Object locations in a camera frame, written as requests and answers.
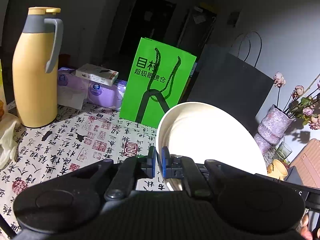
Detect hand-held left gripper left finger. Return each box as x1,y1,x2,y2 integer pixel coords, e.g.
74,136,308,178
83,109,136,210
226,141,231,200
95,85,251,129
67,146,157,201

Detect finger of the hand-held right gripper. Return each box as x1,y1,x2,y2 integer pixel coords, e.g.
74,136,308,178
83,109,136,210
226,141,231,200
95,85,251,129
254,172,305,193

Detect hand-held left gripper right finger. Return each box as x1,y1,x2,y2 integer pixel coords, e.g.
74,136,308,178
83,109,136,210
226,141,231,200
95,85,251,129
161,146,258,198

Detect cream plate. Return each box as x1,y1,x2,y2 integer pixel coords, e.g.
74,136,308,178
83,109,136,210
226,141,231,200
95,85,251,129
155,102,268,192

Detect person's right hand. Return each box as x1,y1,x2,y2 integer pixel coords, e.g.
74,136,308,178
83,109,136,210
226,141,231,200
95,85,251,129
301,214,320,240

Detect yellow mug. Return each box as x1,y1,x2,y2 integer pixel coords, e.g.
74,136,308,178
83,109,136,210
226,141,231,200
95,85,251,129
266,159,289,181

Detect clear glass cup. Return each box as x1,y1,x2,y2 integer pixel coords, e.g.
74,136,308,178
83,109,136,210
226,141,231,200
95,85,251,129
275,141,292,162

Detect pink small suitcase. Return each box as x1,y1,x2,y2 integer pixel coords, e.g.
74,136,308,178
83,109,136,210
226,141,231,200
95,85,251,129
290,139,320,180

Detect calligraphy print tablecloth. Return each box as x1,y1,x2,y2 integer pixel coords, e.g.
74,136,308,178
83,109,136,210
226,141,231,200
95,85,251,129
0,100,278,235

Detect dried pink roses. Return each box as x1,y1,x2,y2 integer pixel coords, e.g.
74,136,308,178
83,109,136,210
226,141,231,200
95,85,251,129
273,72,320,130

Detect green paper bag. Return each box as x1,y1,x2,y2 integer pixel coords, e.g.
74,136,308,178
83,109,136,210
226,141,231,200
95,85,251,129
119,37,197,128

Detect dark grey paper bag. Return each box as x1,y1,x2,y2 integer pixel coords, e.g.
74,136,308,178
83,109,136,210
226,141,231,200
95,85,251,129
186,31,275,135

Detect small white carton box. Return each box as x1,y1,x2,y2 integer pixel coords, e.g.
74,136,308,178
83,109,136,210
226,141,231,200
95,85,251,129
75,63,119,86

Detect yellow thermos jug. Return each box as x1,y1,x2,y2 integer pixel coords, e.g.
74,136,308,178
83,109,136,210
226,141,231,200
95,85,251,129
12,7,64,128

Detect white disposable gloves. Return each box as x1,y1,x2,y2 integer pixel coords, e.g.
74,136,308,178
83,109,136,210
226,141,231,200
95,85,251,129
0,113,22,170

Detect yellow snack box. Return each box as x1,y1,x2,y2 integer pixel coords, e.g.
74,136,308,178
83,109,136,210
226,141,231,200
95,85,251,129
0,59,8,120

